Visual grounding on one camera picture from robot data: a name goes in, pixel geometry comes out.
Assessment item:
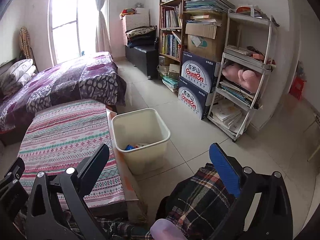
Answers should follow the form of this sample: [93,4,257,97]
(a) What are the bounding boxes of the red plastic stool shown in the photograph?
[289,76,306,100]

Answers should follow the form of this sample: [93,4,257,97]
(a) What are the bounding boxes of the white rolling shelf cart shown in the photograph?
[207,5,279,141]

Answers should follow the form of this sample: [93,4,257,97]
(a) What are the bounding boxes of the cream plastic trash bin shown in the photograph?
[111,108,171,175]

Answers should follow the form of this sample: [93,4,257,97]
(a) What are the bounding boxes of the pink plush toy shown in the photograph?
[222,63,261,94]

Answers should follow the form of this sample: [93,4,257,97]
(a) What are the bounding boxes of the wooden bookshelf with books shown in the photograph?
[157,0,206,93]

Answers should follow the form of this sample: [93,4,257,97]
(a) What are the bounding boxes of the brown cardboard box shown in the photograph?
[185,23,226,62]

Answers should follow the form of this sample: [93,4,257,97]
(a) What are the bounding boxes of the pink window curtain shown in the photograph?
[95,0,111,52]

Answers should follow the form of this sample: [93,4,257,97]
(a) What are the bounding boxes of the plaid trousers leg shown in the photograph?
[97,163,236,239]

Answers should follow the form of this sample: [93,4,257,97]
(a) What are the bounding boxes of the dark storage bench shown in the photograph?
[125,45,158,80]

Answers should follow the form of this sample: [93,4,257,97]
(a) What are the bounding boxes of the upper blue Ganten box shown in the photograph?
[181,52,221,93]

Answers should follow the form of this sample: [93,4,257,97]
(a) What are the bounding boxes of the plaid folding chair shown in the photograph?
[19,27,38,70]

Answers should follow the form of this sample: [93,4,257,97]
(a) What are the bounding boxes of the blue ganten box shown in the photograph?
[178,77,214,120]
[181,52,221,93]

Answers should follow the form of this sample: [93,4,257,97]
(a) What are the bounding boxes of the lower blue Ganten box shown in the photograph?
[178,77,214,120]

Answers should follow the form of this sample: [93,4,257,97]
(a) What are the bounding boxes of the window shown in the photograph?
[48,0,98,65]

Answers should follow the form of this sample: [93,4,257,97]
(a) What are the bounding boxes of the purple patterned bed quilt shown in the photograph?
[1,51,126,133]

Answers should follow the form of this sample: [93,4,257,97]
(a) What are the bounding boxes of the patterned pink tablecloth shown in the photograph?
[18,100,125,207]

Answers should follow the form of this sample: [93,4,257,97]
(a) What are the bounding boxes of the operator fingertip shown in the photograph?
[150,219,187,240]

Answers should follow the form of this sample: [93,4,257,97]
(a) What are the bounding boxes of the folded white floral duvet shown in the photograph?
[1,59,36,98]

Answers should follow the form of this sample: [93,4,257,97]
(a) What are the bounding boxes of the pink storage box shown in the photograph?
[121,8,150,46]

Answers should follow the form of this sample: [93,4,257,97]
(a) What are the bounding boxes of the folded blankets on bench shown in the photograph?
[125,26,157,48]

